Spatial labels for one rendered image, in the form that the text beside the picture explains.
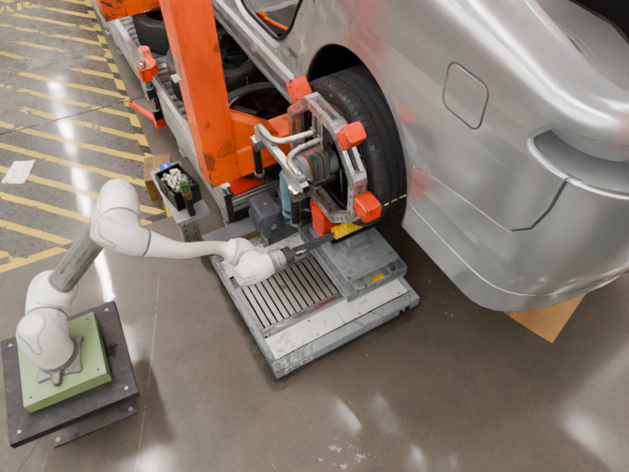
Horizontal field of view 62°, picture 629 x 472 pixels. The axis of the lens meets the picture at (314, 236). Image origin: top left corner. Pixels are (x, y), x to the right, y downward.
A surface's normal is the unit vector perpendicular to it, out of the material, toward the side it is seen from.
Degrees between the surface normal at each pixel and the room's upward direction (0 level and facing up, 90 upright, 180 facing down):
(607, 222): 89
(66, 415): 0
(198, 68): 90
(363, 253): 0
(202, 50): 90
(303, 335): 0
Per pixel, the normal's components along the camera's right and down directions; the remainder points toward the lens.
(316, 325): -0.01, -0.65
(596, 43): 0.17, -0.36
